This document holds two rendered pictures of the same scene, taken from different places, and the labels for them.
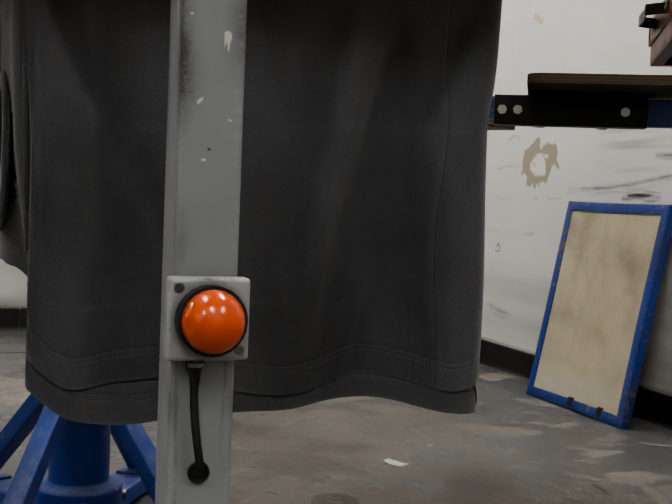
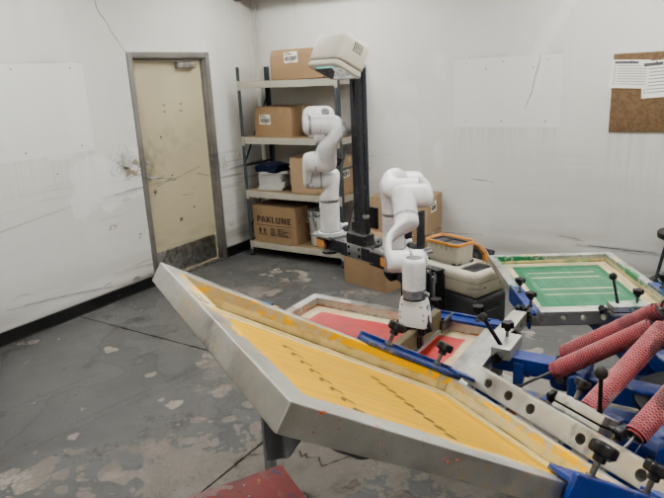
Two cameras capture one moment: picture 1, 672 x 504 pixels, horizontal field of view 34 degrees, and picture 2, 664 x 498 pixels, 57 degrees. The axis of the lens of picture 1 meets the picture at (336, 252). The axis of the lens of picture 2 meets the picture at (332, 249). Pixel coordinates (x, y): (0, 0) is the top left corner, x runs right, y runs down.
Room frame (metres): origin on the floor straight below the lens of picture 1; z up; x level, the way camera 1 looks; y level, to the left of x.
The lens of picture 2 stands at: (2.77, -1.11, 1.87)
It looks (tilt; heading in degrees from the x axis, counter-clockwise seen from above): 16 degrees down; 143
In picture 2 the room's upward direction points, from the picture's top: 3 degrees counter-clockwise
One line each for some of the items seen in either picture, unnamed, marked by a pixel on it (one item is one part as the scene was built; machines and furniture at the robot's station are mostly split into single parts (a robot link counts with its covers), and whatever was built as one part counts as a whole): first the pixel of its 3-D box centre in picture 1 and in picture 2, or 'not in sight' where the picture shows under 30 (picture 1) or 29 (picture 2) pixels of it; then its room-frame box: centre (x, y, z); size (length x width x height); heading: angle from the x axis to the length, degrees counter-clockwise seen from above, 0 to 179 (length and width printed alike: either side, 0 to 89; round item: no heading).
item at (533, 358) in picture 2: not in sight; (524, 363); (1.78, 0.35, 1.02); 0.17 x 0.06 x 0.05; 20
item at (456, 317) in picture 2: not in sight; (456, 323); (1.38, 0.50, 0.98); 0.30 x 0.05 x 0.07; 20
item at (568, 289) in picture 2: not in sight; (590, 276); (1.55, 1.10, 1.05); 1.08 x 0.61 x 0.23; 140
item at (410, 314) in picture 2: not in sight; (414, 309); (1.44, 0.23, 1.12); 0.10 x 0.07 x 0.11; 20
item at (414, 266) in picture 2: not in sight; (415, 269); (1.41, 0.26, 1.25); 0.15 x 0.10 x 0.11; 142
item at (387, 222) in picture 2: not in sight; (395, 231); (0.92, 0.65, 1.21); 0.16 x 0.13 x 0.15; 90
